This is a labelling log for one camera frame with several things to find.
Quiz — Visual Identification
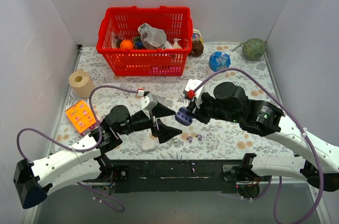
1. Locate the purple earbud charging case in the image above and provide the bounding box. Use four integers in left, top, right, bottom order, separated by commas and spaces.
175, 107, 193, 126

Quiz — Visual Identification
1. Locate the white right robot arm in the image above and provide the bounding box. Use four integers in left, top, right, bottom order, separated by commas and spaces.
183, 79, 338, 192

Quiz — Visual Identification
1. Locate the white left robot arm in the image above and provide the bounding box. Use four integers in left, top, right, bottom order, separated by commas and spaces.
13, 99, 182, 209

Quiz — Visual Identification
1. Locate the blue lidded white jar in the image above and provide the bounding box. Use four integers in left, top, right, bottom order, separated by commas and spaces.
207, 51, 231, 76

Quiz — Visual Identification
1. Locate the floral table mat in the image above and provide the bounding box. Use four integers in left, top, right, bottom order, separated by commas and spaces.
51, 42, 291, 160

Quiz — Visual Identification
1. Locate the orange snack box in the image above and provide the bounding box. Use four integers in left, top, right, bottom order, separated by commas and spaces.
65, 100, 97, 136

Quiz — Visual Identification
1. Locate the brown jar with label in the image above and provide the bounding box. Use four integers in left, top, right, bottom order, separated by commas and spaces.
189, 29, 204, 57

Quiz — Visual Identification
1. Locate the white pump bottle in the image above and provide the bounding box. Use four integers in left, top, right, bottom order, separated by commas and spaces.
172, 38, 182, 49

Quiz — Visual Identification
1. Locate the beige paper roll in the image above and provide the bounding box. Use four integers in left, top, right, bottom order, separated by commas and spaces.
68, 69, 95, 98

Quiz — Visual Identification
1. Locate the grey crumpled bag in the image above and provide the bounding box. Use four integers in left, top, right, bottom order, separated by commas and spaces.
138, 23, 167, 49

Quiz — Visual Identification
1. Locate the green melon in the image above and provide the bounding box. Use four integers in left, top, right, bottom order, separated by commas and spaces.
231, 38, 266, 61

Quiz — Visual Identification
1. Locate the orange fruit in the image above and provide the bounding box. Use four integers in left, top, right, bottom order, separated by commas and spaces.
120, 39, 134, 50

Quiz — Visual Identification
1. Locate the red plastic shopping basket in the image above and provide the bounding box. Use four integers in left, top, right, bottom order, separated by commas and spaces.
96, 6, 193, 76

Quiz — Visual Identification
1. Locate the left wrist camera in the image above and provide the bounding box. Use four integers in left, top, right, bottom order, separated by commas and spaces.
137, 89, 158, 115

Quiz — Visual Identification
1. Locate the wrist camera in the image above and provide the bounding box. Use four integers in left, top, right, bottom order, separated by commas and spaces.
137, 89, 158, 115
183, 79, 205, 108

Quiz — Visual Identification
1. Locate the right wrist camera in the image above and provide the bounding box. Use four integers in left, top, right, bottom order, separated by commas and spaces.
183, 79, 205, 108

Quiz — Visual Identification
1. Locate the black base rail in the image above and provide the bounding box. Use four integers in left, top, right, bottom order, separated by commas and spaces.
91, 160, 264, 199

